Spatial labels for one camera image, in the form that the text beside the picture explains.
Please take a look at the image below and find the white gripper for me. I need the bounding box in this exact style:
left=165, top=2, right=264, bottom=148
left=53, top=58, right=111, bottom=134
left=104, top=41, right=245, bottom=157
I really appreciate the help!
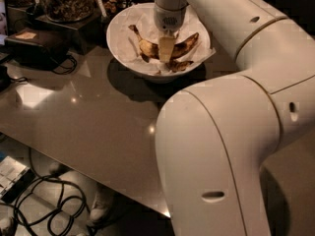
left=154, top=2, right=188, bottom=63

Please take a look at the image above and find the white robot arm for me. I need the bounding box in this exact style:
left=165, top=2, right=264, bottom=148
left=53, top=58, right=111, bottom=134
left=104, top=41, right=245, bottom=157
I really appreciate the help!
left=156, top=0, right=315, bottom=236

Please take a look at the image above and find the banana peel scrap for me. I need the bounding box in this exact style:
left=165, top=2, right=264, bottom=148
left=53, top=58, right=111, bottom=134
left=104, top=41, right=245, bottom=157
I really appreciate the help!
left=166, top=60, right=193, bottom=73

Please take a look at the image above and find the white paper bowl liner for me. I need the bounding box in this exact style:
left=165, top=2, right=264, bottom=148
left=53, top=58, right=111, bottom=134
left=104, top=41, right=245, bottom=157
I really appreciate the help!
left=106, top=3, right=215, bottom=83

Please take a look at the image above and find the white ceramic bowl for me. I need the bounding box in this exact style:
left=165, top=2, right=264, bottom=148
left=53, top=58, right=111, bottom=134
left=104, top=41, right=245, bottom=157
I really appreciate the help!
left=106, top=3, right=215, bottom=84

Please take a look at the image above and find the dark metal stand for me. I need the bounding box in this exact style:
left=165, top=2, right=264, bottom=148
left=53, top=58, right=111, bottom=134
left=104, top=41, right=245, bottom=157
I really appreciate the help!
left=35, top=10, right=104, bottom=55

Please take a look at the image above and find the glass jar of nuts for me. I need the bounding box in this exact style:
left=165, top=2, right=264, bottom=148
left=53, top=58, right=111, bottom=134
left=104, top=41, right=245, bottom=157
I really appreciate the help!
left=39, top=0, right=95, bottom=23

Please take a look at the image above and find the black box device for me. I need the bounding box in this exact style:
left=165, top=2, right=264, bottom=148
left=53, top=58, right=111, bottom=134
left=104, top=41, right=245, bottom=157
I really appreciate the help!
left=5, top=28, right=69, bottom=71

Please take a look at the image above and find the white shoe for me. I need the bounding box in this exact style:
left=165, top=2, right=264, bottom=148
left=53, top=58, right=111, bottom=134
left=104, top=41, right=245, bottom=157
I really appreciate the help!
left=90, top=184, right=114, bottom=224

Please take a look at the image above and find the white floor box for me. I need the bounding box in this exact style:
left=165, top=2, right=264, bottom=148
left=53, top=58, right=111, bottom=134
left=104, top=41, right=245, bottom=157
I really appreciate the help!
left=0, top=156, right=35, bottom=204

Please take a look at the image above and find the black cable on table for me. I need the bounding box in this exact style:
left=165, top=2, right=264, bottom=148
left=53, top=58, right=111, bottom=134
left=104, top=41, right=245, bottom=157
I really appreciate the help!
left=48, top=54, right=79, bottom=76

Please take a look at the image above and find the black floor cable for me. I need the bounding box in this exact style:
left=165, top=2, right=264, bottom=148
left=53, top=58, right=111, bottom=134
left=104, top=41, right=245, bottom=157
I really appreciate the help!
left=0, top=147, right=99, bottom=236

